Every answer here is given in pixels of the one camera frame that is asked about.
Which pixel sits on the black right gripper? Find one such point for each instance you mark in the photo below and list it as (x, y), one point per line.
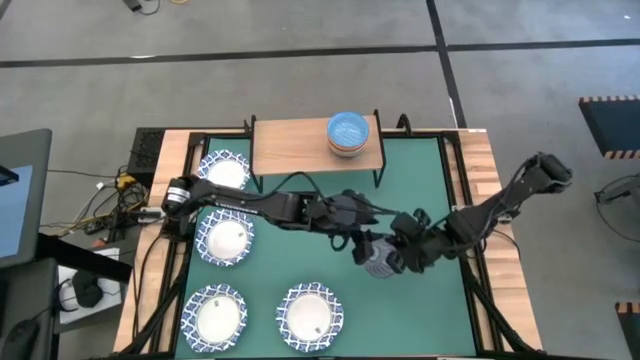
(420, 245)

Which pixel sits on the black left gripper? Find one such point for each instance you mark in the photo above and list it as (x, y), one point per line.
(350, 212)

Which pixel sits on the small grey patterned bowl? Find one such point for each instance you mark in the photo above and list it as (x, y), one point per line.
(382, 260)

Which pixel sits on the orange patterned ceramic bowl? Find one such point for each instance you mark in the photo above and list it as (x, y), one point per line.
(348, 149)

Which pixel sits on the blue white patterned paper plate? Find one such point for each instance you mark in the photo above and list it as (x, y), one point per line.
(214, 318)
(225, 238)
(309, 323)
(223, 169)

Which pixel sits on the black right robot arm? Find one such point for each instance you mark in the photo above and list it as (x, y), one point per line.
(500, 205)

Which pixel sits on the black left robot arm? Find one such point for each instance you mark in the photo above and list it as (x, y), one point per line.
(240, 200)

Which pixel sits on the wooden shelf with black legs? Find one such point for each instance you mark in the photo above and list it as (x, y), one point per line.
(300, 147)

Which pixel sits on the green table mat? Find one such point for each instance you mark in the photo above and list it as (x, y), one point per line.
(300, 280)

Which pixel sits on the small dark blue striped-edge panel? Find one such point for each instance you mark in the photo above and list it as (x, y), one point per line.
(631, 325)

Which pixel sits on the large dark blue striped-edge panel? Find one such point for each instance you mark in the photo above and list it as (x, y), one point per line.
(612, 125)

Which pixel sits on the white paper sheet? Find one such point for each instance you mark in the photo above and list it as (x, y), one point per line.
(112, 290)

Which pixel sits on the black desk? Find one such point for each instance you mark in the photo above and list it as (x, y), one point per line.
(75, 255)

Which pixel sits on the black power adapter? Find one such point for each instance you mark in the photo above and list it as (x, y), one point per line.
(133, 4)

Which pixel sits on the grey laptop with blue screen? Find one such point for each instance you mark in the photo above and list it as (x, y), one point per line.
(17, 200)

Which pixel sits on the black computer mouse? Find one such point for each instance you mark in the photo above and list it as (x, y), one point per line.
(20, 340)

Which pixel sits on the black aluminium table frame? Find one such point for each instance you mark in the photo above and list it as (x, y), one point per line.
(462, 200)

